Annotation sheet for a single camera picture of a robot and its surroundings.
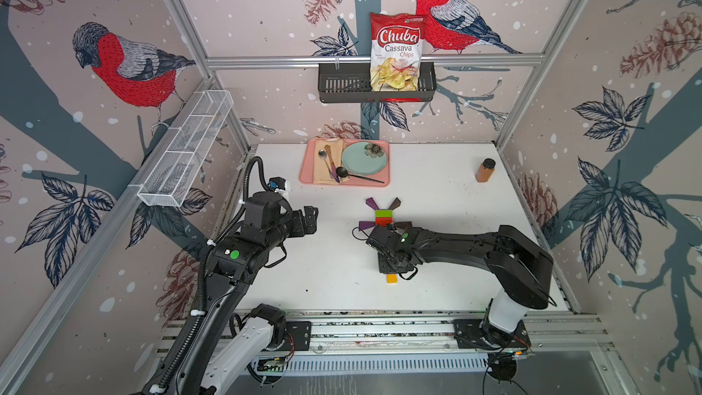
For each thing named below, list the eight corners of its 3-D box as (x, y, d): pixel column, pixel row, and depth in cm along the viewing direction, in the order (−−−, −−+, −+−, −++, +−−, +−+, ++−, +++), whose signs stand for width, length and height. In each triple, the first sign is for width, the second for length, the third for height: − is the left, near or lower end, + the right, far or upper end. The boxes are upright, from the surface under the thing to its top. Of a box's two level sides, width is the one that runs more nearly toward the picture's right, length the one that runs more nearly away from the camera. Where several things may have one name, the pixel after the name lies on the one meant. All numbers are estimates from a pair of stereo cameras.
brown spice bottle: (476, 182, 111) (485, 166, 103) (473, 173, 114) (482, 157, 106) (487, 182, 111) (497, 166, 103) (484, 173, 114) (493, 157, 106)
